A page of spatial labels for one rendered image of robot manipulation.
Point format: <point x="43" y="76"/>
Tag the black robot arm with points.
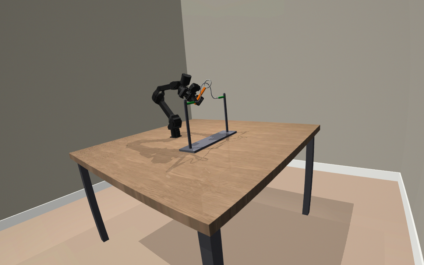
<point x="175" y="121"/>

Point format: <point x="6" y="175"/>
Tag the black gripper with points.
<point x="190" y="96"/>

